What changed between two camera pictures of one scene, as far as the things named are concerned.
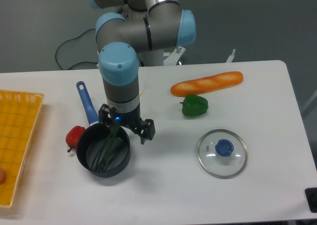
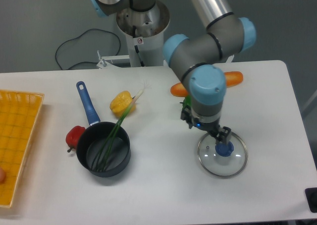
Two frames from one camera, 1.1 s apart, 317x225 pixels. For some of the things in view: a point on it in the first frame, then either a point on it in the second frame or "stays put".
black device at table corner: x=311 y=194 stays put
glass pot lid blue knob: x=224 y=147 stays put
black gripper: x=144 y=129 to x=212 y=127
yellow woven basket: x=19 y=113 stays put
